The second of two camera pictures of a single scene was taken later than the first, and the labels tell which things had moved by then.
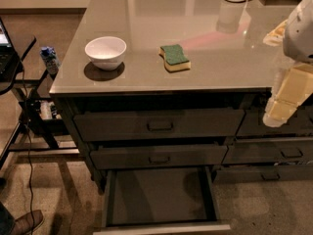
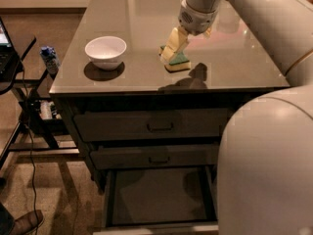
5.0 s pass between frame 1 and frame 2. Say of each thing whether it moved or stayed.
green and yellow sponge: moved
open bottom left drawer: stayed
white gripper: moved
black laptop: stayed
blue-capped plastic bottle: stayed
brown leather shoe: stayed
